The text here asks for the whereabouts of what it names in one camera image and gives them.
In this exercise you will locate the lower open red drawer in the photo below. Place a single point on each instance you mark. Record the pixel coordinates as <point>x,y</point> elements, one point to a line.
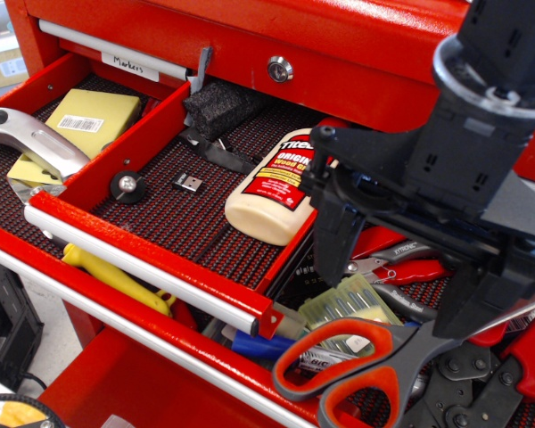
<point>116,321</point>

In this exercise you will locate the black grey handled pliers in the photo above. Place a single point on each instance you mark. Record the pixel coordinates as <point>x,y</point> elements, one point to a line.
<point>410,303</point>

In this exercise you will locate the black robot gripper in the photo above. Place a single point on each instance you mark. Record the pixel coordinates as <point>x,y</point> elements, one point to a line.
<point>483,224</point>

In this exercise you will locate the Titebond wood glue bottle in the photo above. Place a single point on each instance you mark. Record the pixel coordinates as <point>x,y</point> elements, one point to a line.
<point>268,205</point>

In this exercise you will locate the black foam block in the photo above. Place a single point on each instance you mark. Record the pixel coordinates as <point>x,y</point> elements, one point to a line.
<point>221,106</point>

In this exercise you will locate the red metal tool chest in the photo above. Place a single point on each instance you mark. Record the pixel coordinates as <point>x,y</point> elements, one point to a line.
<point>357,64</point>

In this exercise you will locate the black tape piece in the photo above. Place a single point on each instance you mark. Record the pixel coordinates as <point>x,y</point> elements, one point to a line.
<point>216,152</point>

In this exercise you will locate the silver drawer lock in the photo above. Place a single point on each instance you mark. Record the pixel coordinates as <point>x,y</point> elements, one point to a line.
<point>279,69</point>

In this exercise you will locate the blue cap dry erase marker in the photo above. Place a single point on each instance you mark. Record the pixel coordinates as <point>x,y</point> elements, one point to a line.
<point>314,360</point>

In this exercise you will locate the yellow handled tool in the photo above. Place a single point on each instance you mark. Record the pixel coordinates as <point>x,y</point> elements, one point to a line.
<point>114,277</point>

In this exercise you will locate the open red drawer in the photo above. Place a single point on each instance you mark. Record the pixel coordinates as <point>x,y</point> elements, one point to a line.
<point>150,147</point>
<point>116,321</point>

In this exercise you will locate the orange grey handled scissors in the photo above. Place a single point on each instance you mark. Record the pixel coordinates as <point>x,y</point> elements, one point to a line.
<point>399,367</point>

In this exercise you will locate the upper open red drawer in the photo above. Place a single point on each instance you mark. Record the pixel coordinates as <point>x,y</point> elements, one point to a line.
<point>150,147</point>

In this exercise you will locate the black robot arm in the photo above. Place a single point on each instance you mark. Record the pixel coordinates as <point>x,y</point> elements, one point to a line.
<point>486,77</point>

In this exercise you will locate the silver metal utility knife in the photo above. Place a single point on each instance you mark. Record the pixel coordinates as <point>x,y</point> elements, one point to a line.
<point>51,151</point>

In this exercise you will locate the small black USB dongle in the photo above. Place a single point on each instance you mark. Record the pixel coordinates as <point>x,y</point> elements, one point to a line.
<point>186,182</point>

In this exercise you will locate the red black crimping tool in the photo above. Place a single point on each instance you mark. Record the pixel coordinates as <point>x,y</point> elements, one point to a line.
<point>471,386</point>

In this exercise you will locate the yellow sticky note pad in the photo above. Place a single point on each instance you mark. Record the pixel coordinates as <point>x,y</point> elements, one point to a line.
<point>91,120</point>

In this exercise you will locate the white Markers label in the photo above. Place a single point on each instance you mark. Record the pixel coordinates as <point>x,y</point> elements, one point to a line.
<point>131,67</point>

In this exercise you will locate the red handled flush cutters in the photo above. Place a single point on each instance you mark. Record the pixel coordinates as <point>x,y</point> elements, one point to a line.
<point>370,240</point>

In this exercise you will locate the black knob with screw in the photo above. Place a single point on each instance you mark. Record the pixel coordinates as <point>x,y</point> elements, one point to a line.
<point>128,187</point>

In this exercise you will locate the black electronic box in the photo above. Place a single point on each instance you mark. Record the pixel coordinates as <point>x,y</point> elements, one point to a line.
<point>20,330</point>

